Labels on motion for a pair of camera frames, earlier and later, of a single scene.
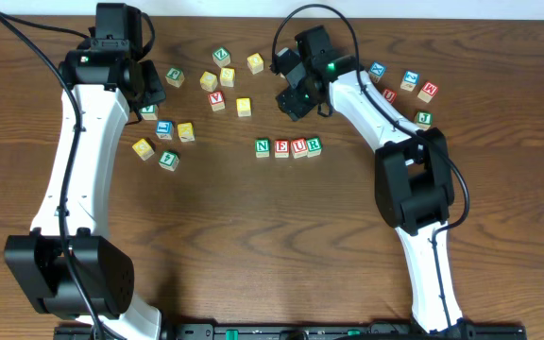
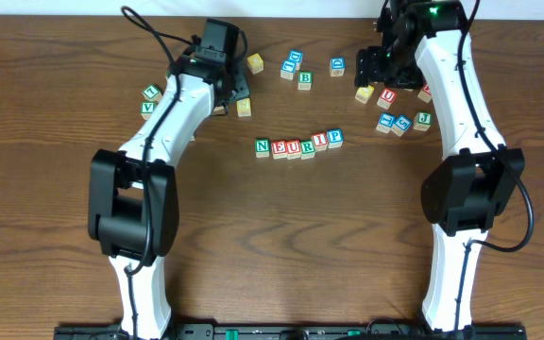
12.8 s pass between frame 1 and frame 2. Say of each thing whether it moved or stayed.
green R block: moved
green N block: stayed
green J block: stayed
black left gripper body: moved
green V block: stayed
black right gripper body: moved
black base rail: stayed
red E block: stayed
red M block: stayed
